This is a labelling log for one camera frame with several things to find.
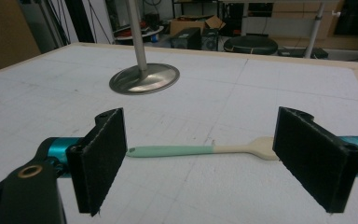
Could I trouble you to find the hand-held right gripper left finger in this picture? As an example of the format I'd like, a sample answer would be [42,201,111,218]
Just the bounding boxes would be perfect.
[65,107,129,217]

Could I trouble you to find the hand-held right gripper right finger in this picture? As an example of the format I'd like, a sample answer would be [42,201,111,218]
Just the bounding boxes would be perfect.
[272,105,358,215]

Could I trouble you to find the green and cream spatula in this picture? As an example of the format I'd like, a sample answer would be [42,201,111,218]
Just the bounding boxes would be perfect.
[126,135,281,161]

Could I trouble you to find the white gridded table mat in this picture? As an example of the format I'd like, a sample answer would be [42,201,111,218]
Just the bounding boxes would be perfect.
[0,45,358,224]

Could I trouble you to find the black flat device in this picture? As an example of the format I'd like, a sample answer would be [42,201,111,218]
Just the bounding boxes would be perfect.
[278,47,329,60]

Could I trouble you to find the black round stool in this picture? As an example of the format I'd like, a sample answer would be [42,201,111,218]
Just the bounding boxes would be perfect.
[223,35,279,56]

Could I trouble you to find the black computer tower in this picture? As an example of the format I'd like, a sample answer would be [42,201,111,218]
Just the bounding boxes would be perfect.
[200,28,220,51]
[171,27,201,50]

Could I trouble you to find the brown cardboard box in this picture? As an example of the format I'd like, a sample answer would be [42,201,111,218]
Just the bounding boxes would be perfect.
[170,14,227,36]

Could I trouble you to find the white desk frame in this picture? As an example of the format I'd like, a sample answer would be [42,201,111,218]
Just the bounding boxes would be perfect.
[218,0,343,60]

